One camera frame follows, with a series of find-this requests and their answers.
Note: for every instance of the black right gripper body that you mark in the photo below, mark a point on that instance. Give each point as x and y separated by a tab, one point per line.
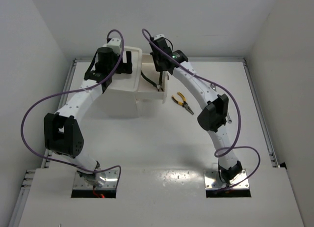
156	62

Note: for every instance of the yellow handled pliers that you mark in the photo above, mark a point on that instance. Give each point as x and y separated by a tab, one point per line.
183	103

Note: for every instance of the green handled pliers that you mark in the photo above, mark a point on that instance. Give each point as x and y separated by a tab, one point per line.
149	80

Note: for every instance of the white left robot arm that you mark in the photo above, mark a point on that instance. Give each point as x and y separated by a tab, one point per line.
62	133

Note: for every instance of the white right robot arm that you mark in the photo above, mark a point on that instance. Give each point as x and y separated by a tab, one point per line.
214	106

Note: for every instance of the white drawer cabinet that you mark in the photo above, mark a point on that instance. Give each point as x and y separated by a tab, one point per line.
115	96

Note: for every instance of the large ratchet wrench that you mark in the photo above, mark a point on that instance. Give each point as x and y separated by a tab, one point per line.
213	86

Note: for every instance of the small combination wrench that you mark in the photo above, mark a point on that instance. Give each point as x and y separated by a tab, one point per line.
229	120

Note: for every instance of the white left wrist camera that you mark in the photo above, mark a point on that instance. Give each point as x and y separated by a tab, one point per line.
115	44

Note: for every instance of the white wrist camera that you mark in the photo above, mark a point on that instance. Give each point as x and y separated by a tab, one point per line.
158	37
115	44

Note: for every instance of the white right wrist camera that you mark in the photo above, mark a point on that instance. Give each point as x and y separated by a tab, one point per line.
158	37

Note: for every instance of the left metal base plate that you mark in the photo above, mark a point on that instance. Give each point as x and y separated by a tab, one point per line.
108	178

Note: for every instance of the metal base plate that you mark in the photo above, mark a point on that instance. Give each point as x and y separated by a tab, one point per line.
213	181
108	178

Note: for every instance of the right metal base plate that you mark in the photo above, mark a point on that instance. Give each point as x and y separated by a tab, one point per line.
213	181

